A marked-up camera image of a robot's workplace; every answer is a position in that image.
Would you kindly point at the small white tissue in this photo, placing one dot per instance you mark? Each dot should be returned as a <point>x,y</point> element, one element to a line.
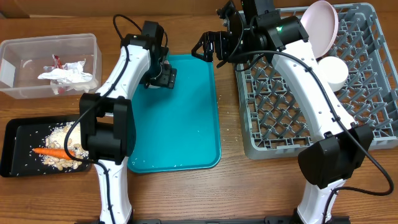
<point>73,79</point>

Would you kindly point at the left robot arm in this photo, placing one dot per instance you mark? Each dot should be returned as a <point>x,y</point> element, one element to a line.
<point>107,127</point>

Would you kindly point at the black plastic tray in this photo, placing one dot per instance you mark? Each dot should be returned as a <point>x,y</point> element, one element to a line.
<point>24,134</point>

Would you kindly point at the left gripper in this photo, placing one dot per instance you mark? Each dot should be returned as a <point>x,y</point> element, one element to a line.
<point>167,78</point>

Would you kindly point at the white bowl with rice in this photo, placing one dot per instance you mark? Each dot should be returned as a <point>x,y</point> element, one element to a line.
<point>335,71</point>

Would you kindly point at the white round plate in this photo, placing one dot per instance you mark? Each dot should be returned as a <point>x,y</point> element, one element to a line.
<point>320,20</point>

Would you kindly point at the red snack wrapper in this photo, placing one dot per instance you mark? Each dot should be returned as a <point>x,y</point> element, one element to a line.
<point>56,64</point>

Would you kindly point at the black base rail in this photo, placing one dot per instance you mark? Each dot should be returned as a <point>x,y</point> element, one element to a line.
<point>266,220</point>

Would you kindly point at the grey dishwasher rack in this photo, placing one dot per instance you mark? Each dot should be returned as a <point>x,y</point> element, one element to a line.
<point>272,123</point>

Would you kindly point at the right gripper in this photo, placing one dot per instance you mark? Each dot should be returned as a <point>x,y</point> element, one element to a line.
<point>208,38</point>

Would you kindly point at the orange carrot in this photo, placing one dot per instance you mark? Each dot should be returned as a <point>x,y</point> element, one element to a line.
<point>58,153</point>

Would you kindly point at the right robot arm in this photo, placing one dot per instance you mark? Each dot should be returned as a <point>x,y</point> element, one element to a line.
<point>292,45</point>

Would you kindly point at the teal serving tray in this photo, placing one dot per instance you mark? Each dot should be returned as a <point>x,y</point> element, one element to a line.
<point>177,129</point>

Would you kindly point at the clear plastic bin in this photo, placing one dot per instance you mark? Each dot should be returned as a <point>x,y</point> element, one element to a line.
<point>23,60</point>

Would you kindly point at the large white tissue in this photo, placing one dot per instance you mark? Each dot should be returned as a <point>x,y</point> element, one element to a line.
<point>75,67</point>

